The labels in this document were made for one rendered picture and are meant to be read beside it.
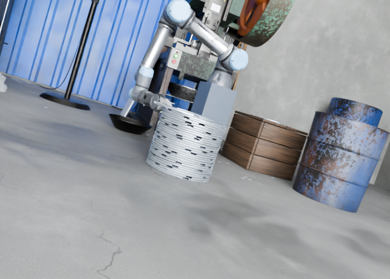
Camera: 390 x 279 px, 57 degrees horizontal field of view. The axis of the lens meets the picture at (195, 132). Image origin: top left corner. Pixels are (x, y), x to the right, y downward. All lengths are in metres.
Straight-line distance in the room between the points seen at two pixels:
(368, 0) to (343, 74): 0.97
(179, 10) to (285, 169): 1.27
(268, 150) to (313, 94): 2.50
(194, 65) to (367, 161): 1.36
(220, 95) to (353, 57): 3.23
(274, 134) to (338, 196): 0.59
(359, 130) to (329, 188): 0.34
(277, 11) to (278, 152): 1.06
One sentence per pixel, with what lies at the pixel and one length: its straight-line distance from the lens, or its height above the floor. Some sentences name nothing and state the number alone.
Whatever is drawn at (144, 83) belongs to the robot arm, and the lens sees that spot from 1.93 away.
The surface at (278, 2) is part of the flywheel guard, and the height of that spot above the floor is 1.19.
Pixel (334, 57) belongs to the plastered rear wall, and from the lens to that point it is 4.98.
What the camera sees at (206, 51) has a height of 0.71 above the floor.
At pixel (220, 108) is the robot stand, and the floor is 0.32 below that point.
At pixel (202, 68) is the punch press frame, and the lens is 2.73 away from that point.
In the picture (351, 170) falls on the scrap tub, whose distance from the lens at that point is 2.10.
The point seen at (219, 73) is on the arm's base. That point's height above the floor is 0.52.
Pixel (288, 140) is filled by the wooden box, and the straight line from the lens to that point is 2.47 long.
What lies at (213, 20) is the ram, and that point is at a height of 0.97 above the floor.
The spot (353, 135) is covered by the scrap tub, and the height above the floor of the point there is 0.40.
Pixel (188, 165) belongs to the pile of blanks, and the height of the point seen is 0.06.
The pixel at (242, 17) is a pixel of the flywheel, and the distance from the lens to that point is 3.40.
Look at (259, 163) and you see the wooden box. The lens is 2.39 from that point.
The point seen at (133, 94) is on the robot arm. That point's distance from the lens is 1.94.
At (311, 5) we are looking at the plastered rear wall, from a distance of 4.83.
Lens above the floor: 0.30
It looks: 4 degrees down
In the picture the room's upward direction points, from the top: 18 degrees clockwise
